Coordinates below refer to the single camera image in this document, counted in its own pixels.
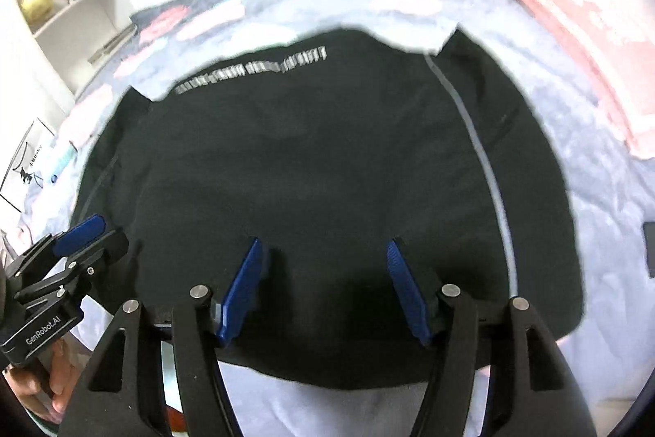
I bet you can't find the pink printed pillow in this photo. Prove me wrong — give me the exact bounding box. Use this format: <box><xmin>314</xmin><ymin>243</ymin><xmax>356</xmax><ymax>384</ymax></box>
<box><xmin>486</xmin><ymin>0</ymin><xmax>655</xmax><ymax>158</ymax></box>

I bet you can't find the yellow ball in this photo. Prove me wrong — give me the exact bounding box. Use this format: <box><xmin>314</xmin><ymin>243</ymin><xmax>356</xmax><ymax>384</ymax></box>
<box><xmin>20</xmin><ymin>0</ymin><xmax>55</xmax><ymax>24</ymax></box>

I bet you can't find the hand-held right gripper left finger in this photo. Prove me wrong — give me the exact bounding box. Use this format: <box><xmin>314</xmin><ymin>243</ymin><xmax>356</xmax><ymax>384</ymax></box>
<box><xmin>59</xmin><ymin>237</ymin><xmax>264</xmax><ymax>437</ymax></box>

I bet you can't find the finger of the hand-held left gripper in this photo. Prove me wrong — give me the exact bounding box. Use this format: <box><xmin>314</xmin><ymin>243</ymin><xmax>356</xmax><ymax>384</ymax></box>
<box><xmin>5</xmin><ymin>215</ymin><xmax>106</xmax><ymax>281</ymax></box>
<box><xmin>14</xmin><ymin>228</ymin><xmax>130</xmax><ymax>307</ymax></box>

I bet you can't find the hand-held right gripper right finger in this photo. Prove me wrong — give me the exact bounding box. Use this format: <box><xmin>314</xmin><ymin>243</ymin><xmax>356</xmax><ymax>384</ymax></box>
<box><xmin>386</xmin><ymin>240</ymin><xmax>597</xmax><ymax>437</ymax></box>

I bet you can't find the dark flat object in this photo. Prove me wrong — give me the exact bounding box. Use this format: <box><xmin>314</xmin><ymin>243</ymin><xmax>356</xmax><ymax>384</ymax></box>
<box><xmin>642</xmin><ymin>222</ymin><xmax>655</xmax><ymax>279</ymax></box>

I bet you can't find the white paper poster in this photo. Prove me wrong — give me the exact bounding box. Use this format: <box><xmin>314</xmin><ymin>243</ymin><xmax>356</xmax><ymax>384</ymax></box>
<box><xmin>0</xmin><ymin>120</ymin><xmax>55</xmax><ymax>213</ymax></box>

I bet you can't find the person's left hand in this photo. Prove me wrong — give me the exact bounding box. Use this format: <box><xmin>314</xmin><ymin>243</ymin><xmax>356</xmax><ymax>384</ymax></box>
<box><xmin>7</xmin><ymin>340</ymin><xmax>85</xmax><ymax>423</ymax></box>

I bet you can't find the white shelf unit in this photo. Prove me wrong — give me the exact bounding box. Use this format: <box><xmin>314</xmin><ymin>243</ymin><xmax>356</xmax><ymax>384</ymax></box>
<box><xmin>0</xmin><ymin>0</ymin><xmax>134</xmax><ymax>110</ymax></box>

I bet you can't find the grey blanket with pink flowers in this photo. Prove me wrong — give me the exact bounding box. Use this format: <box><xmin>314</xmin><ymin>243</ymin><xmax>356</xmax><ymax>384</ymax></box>
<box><xmin>0</xmin><ymin>0</ymin><xmax>655</xmax><ymax>437</ymax></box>

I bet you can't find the black hooded jacket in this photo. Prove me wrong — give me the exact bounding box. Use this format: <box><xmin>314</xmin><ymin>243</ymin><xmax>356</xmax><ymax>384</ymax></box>
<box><xmin>72</xmin><ymin>25</ymin><xmax>587</xmax><ymax>389</ymax></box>

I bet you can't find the small blue item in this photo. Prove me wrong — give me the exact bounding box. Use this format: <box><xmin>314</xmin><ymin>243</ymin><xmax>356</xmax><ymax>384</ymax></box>
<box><xmin>48</xmin><ymin>149</ymin><xmax>79</xmax><ymax>185</ymax></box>

